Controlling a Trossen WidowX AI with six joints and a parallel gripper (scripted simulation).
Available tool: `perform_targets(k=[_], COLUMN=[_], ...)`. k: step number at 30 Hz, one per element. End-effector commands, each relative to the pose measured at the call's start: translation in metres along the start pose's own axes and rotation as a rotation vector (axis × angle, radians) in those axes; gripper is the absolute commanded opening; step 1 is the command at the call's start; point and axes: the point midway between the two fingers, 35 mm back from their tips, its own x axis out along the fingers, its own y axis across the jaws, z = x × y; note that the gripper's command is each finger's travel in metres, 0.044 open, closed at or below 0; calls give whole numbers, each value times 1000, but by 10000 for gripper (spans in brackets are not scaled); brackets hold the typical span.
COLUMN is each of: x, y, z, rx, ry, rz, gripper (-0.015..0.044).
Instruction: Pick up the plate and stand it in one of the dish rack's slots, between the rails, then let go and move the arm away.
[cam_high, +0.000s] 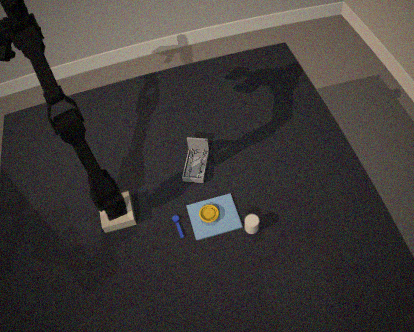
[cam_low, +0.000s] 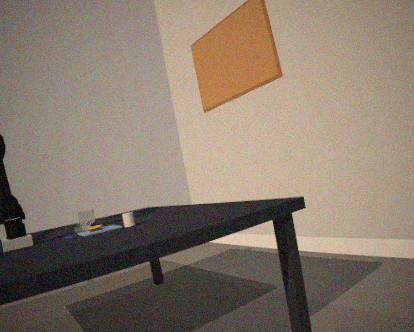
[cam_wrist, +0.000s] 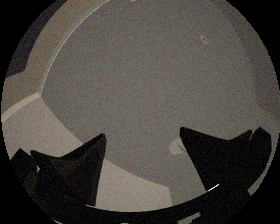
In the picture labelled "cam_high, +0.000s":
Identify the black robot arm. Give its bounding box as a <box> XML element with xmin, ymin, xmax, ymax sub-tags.
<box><xmin>0</xmin><ymin>0</ymin><xmax>127</xmax><ymax>221</ymax></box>

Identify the beige cylinder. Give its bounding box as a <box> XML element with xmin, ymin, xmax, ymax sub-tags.
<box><xmin>245</xmin><ymin>215</ymin><xmax>259</xmax><ymax>234</ymax></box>

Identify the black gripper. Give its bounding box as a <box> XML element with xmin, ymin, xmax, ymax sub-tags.
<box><xmin>0</xmin><ymin>17</ymin><xmax>10</xmax><ymax>38</ymax></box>

